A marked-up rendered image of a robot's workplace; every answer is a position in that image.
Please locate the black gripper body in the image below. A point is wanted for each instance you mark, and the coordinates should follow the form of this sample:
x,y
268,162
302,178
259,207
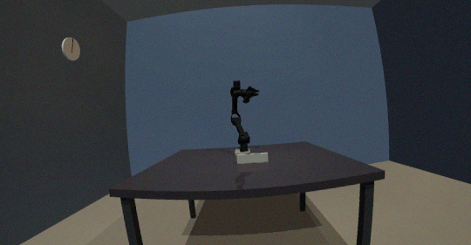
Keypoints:
x,y
245,92

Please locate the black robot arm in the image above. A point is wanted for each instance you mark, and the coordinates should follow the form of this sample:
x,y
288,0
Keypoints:
x,y
243,136

